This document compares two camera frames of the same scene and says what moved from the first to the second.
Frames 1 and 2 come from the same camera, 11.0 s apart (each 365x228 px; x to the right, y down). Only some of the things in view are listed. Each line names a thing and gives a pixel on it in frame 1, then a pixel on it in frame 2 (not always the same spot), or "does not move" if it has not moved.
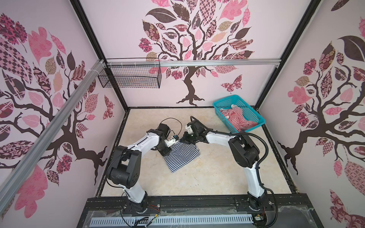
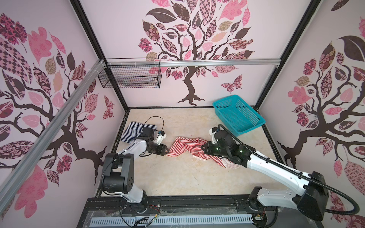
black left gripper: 165,152 does not move
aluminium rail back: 194,62 does not move
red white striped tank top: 235,115 -> 191,146
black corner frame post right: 313,6 does not move
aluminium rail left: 45,137 does not move
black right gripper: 185,137 -> 207,149
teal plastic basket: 240,116 does not move
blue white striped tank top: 181,154 -> 133,130
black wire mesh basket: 132,72 does not move
